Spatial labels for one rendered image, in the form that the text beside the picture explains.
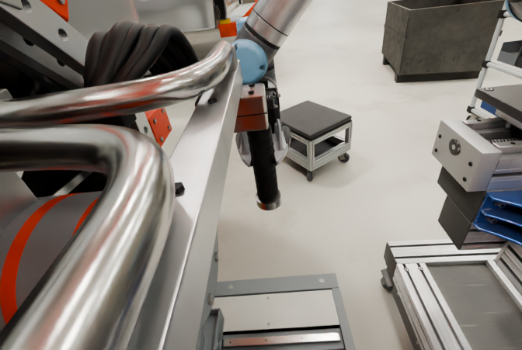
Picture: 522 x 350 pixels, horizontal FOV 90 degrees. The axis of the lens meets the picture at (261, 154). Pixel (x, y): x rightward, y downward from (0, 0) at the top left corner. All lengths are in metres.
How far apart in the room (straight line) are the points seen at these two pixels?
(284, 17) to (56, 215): 0.39
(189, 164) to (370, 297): 1.12
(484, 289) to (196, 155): 1.04
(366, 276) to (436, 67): 2.38
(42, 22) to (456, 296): 1.12
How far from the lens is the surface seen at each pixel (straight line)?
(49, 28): 0.38
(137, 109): 0.23
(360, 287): 1.24
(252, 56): 0.46
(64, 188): 0.51
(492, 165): 0.62
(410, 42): 3.05
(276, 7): 0.46
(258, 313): 1.10
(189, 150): 0.17
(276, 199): 0.44
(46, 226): 0.29
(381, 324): 1.19
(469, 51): 3.26
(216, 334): 1.00
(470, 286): 1.11
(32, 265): 0.28
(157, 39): 0.31
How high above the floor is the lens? 1.06
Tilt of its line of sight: 33 degrees down
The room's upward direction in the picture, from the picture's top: 8 degrees counter-clockwise
